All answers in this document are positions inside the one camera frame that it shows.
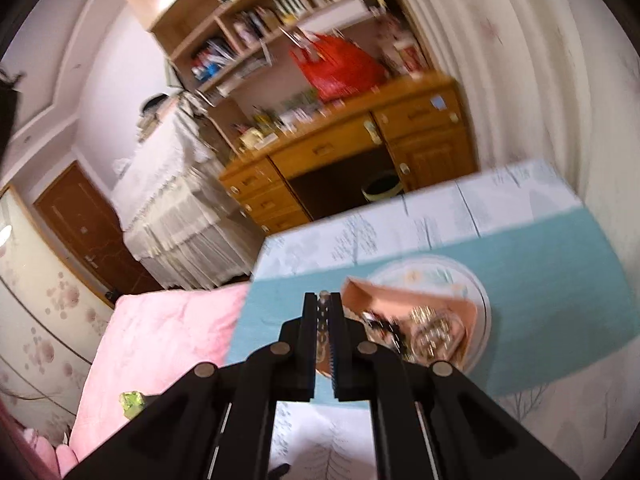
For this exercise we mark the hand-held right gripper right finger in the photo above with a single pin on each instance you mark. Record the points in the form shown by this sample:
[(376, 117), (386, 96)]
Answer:
[(338, 360)]

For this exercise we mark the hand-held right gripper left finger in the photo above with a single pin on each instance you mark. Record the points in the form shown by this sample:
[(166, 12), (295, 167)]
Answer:
[(310, 360)]

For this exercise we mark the pink rectangular box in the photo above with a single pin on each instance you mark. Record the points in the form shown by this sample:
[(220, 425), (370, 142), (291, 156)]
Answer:
[(385, 297)]

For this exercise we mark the pink blanket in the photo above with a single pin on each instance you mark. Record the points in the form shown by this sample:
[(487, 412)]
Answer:
[(170, 340)]

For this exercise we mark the white round plate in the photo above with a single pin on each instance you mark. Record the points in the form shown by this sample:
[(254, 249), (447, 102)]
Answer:
[(470, 285)]

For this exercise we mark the waste bin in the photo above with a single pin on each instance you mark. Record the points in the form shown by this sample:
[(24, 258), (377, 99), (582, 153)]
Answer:
[(382, 189)]

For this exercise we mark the green crumpled wrapper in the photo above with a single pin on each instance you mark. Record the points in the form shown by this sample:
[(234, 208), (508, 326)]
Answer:
[(132, 405)]

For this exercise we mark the wooden desk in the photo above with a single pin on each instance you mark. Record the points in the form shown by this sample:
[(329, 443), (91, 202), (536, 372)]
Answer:
[(330, 147)]

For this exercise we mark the white lace-covered furniture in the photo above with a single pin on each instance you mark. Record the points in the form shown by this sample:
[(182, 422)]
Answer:
[(170, 195)]

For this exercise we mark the brown wooden door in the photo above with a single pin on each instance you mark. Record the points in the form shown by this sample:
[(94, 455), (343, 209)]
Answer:
[(85, 220)]

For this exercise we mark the floral wardrobe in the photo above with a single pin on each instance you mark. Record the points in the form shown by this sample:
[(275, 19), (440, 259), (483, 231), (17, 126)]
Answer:
[(40, 320)]

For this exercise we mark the pink plush item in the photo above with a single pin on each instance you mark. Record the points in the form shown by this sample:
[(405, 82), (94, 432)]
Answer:
[(47, 457)]

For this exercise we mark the red plastic bag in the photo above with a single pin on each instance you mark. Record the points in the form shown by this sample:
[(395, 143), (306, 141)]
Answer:
[(340, 70)]

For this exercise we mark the patterned cup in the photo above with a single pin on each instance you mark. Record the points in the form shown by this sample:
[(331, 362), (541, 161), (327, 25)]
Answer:
[(410, 59)]

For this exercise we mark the wooden bookshelf hutch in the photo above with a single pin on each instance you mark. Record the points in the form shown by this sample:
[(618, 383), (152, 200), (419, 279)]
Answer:
[(260, 15)]

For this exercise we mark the white floral curtain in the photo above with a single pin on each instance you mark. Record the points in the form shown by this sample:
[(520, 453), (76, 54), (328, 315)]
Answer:
[(540, 60)]

